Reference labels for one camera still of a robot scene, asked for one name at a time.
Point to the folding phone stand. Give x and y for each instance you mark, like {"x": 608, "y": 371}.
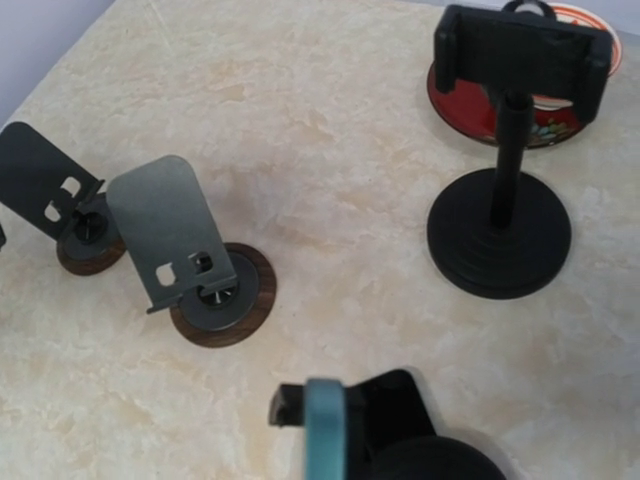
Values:
{"x": 56, "y": 195}
{"x": 217, "y": 293}

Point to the red saucer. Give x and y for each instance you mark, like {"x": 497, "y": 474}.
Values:
{"x": 467, "y": 109}

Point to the left folding phone stand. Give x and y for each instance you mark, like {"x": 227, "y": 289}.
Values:
{"x": 56, "y": 195}

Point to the red patterned teacup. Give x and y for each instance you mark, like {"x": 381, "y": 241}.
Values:
{"x": 579, "y": 16}

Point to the black pole stand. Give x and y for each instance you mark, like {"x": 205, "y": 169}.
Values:
{"x": 500, "y": 233}

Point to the middle folding phone stand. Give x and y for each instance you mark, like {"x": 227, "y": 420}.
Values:
{"x": 217, "y": 293}

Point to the black pole stand clamp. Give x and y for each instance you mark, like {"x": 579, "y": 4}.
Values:
{"x": 390, "y": 433}

